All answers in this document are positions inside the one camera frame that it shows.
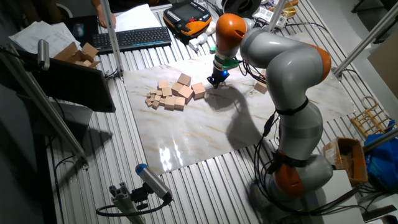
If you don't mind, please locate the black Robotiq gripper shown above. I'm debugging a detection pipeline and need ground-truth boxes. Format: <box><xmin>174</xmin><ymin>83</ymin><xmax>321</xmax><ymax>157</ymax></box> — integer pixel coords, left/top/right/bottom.
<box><xmin>206</xmin><ymin>67</ymin><xmax>231</xmax><ymax>90</ymax></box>

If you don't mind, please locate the person right forearm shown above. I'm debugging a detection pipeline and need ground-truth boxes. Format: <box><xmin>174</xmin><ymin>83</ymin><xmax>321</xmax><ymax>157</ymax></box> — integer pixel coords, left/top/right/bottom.
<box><xmin>88</xmin><ymin>0</ymin><xmax>105</xmax><ymax>11</ymax></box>

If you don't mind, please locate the printed paper stack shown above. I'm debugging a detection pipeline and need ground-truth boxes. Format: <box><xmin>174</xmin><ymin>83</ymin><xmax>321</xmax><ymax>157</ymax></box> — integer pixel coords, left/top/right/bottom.
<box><xmin>8</xmin><ymin>21</ymin><xmax>81</xmax><ymax>58</ymax></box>

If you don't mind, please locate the person right hand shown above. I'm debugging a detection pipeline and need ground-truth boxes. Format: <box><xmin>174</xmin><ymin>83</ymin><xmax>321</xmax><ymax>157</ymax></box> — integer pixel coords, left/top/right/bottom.
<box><xmin>95</xmin><ymin>7</ymin><xmax>117</xmax><ymax>29</ymax></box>

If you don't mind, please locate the white plug adapter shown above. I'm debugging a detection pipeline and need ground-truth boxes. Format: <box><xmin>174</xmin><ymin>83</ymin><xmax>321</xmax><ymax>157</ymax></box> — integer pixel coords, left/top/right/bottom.
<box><xmin>188</xmin><ymin>32</ymin><xmax>208</xmax><ymax>52</ymax></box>

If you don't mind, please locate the marble pattern board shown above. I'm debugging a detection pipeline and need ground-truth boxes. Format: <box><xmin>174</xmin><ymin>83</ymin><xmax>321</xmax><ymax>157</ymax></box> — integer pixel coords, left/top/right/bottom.
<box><xmin>123</xmin><ymin>30</ymin><xmax>358</xmax><ymax>176</ymax></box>

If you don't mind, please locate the orange black teach pendant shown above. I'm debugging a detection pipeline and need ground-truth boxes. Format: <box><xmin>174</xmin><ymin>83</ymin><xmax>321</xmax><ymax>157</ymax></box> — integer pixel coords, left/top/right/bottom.
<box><xmin>162</xmin><ymin>1</ymin><xmax>213</xmax><ymax>40</ymax></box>

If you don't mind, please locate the black filament spool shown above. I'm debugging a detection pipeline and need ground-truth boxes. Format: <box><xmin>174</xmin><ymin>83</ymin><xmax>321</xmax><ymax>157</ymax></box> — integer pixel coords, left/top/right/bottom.
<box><xmin>221</xmin><ymin>0</ymin><xmax>263</xmax><ymax>19</ymax></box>

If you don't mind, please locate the white power strip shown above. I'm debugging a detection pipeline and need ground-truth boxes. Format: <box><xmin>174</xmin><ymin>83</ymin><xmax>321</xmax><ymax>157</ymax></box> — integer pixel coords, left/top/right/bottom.
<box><xmin>252</xmin><ymin>6</ymin><xmax>287</xmax><ymax>29</ymax></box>

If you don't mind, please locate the black computer keyboard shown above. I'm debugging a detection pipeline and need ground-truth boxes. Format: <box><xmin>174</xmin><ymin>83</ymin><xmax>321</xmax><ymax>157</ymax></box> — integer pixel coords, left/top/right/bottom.
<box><xmin>91</xmin><ymin>26</ymin><xmax>172</xmax><ymax>55</ymax></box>

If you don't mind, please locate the gold foil bag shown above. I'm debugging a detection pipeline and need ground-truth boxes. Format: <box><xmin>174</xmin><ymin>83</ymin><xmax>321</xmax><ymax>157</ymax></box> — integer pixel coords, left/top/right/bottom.
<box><xmin>281</xmin><ymin>1</ymin><xmax>299</xmax><ymax>19</ymax></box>

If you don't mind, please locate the white paper sheet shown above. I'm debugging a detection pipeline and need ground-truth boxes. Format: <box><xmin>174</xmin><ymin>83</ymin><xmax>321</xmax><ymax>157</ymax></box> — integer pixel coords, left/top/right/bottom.
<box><xmin>112</xmin><ymin>3</ymin><xmax>163</xmax><ymax>33</ymax></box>

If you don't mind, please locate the black mouse pad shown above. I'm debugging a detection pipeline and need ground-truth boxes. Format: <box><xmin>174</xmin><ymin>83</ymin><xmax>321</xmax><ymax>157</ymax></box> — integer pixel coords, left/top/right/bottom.
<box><xmin>63</xmin><ymin>14</ymin><xmax>101</xmax><ymax>47</ymax></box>

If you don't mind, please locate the black monitor panel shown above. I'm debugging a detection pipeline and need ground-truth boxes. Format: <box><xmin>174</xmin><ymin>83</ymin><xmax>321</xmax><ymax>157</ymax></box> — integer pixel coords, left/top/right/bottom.
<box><xmin>17</xmin><ymin>49</ymin><xmax>117</xmax><ymax>113</ymax></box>

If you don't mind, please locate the grey computer mouse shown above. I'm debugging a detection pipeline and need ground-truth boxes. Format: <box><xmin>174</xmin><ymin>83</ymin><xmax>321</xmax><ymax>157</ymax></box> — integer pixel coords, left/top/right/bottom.
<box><xmin>72</xmin><ymin>22</ymin><xmax>85</xmax><ymax>39</ymax></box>

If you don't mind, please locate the small open cardboard box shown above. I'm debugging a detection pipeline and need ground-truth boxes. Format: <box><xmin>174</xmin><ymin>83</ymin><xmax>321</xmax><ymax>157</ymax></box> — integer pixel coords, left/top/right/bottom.
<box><xmin>53</xmin><ymin>42</ymin><xmax>102</xmax><ymax>70</ymax></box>

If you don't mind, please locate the wooden rack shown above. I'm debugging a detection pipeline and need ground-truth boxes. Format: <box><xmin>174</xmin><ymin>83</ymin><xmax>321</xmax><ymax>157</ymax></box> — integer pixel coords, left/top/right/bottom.
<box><xmin>350</xmin><ymin>95</ymin><xmax>396</xmax><ymax>139</ymax></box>

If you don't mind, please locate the brown cardboard box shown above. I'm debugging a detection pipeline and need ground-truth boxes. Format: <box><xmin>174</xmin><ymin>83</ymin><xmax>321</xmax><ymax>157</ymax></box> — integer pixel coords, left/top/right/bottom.
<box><xmin>322</xmin><ymin>136</ymin><xmax>369</xmax><ymax>187</ymax></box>

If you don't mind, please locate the brown cardboard sheet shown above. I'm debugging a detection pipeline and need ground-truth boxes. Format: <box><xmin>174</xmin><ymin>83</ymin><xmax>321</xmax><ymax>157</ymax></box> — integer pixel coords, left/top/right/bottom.
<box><xmin>367</xmin><ymin>29</ymin><xmax>398</xmax><ymax>101</ymax></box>

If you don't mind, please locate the white robot plinth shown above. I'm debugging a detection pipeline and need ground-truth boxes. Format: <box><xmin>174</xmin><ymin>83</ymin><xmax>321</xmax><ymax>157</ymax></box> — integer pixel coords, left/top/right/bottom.
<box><xmin>306</xmin><ymin>169</ymin><xmax>366</xmax><ymax>224</ymax></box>

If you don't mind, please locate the blue bag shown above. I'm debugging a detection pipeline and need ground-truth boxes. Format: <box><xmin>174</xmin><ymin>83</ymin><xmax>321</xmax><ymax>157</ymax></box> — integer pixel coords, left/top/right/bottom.
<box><xmin>364</xmin><ymin>119</ymin><xmax>398</xmax><ymax>191</ymax></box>

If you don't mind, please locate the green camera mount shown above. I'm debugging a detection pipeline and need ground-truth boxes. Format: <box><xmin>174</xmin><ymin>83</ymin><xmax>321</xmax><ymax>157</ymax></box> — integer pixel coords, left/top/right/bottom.
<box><xmin>208</xmin><ymin>45</ymin><xmax>240</xmax><ymax>71</ymax></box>

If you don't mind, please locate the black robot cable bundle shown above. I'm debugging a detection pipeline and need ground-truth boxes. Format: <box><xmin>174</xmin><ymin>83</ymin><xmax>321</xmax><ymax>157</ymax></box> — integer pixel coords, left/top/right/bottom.
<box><xmin>236</xmin><ymin>58</ymin><xmax>374</xmax><ymax>218</ymax></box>

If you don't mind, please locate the aluminium frame post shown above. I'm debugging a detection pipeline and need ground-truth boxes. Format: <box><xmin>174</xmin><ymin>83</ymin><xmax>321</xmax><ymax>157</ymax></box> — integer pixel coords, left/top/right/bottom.
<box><xmin>99</xmin><ymin>0</ymin><xmax>125</xmax><ymax>79</ymax></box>
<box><xmin>266</xmin><ymin>0</ymin><xmax>289</xmax><ymax>32</ymax></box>
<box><xmin>331</xmin><ymin>1</ymin><xmax>398</xmax><ymax>78</ymax></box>

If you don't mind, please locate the grey camera blue tip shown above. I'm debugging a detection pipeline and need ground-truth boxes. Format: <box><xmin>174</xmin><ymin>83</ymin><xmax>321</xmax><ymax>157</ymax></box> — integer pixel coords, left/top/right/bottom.
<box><xmin>134</xmin><ymin>162</ymin><xmax>174</xmax><ymax>202</ymax></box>

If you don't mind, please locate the aluminium camera bracket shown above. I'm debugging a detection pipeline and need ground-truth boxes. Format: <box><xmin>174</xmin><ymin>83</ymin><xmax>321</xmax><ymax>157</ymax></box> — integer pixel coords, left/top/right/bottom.
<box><xmin>108</xmin><ymin>182</ymin><xmax>149</xmax><ymax>224</ymax></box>

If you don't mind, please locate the black camera cable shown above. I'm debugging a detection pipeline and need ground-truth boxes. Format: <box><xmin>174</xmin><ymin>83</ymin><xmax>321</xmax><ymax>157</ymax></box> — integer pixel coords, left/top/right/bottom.
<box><xmin>95</xmin><ymin>195</ymin><xmax>174</xmax><ymax>218</ymax></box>

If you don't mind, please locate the aluminium frame beam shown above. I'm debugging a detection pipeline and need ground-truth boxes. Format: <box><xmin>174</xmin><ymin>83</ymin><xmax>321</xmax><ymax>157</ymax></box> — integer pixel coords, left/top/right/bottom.
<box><xmin>362</xmin><ymin>126</ymin><xmax>398</xmax><ymax>154</ymax></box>
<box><xmin>0</xmin><ymin>42</ymin><xmax>90</xmax><ymax>170</ymax></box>

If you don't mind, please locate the grey camera on frame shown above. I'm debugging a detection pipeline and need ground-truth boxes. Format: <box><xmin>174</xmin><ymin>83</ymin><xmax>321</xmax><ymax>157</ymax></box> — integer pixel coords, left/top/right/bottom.
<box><xmin>37</xmin><ymin>39</ymin><xmax>51</xmax><ymax>72</ymax></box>

